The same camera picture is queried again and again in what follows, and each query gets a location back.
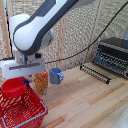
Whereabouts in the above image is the black cable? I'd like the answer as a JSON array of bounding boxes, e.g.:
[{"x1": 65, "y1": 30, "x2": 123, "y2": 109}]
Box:
[{"x1": 45, "y1": 0, "x2": 128, "y2": 64}]

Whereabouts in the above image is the black toaster oven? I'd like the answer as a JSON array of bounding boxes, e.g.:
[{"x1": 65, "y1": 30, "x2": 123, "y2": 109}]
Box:
[{"x1": 92, "y1": 36, "x2": 128, "y2": 80}]

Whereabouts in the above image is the black wire rack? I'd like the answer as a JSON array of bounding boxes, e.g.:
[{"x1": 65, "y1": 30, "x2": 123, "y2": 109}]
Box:
[{"x1": 79, "y1": 63, "x2": 112, "y2": 85}]

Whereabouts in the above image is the red bowl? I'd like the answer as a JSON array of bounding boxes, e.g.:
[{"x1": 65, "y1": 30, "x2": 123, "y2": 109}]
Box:
[{"x1": 1, "y1": 77, "x2": 28, "y2": 99}]

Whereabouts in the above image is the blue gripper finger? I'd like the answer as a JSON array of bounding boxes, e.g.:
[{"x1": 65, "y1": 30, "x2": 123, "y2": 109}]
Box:
[{"x1": 23, "y1": 77, "x2": 31, "y2": 89}]

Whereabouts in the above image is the blue mug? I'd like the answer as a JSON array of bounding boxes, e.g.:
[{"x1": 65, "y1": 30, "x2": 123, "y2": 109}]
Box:
[{"x1": 49, "y1": 67, "x2": 65, "y2": 85}]

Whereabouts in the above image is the small grey blue object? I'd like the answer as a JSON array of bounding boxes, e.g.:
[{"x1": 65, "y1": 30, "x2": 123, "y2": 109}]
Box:
[{"x1": 42, "y1": 88, "x2": 48, "y2": 96}]

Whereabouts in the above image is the orange yellow carton box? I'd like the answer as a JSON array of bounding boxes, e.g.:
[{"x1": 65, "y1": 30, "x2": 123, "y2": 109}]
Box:
[{"x1": 34, "y1": 71, "x2": 50, "y2": 96}]

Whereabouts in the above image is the wooden post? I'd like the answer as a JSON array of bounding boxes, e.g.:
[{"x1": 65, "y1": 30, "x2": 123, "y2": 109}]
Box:
[{"x1": 0, "y1": 0, "x2": 14, "y2": 61}]

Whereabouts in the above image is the red plastic shopping basket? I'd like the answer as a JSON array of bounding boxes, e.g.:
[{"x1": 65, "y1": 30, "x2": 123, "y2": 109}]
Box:
[{"x1": 0, "y1": 83, "x2": 49, "y2": 128}]

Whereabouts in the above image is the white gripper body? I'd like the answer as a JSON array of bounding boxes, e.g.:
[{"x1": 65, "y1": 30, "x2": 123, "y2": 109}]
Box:
[{"x1": 0, "y1": 52, "x2": 47, "y2": 80}]

